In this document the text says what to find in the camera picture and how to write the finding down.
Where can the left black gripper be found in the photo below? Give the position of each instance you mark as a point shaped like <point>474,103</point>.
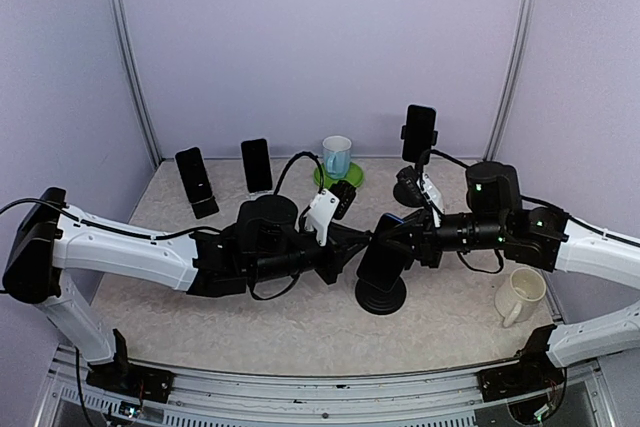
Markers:
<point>344,243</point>

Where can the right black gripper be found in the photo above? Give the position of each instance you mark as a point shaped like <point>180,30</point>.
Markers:
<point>424,243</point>

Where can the blue phone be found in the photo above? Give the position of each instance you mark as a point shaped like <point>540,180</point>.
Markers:
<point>382,265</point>

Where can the black pole stand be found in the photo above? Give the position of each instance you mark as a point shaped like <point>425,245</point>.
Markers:
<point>377,302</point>
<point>430,187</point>

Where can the white folding phone stand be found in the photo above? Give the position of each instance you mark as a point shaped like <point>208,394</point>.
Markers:
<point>260,194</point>

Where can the teal phone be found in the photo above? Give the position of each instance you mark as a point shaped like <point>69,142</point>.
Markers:
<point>418,133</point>

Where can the black phone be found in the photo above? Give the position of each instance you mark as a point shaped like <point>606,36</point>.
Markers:
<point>256,164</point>
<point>193,175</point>

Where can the black folding phone stand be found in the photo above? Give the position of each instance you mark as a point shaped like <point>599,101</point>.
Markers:
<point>205,207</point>

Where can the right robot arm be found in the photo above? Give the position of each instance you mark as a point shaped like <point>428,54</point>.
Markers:
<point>544,237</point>

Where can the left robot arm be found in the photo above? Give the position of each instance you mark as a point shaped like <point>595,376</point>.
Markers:
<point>270,239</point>

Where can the green saucer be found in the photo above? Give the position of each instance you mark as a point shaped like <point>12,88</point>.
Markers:
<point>355,176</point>

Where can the light blue mug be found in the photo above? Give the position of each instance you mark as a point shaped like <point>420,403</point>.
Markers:
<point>337,156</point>

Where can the cream ceramic mug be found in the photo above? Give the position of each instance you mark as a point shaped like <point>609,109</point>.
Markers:
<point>518,297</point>

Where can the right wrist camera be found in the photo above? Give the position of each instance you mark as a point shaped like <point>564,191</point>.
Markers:
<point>410,184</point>

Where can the front aluminium rail frame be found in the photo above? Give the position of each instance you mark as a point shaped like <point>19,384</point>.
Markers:
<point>197,397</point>

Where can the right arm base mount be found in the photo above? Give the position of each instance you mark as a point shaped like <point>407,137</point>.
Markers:
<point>532,371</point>

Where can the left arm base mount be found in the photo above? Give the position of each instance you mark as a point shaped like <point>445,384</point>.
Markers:
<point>121,376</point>

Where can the right aluminium corner post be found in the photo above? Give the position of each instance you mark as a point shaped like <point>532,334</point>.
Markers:
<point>505,105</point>

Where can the aluminium corner post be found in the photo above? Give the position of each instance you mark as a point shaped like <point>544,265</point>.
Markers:
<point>141,111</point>
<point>505,105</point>

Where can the left aluminium corner post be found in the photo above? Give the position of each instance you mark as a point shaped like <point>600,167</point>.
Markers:
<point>141,111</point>

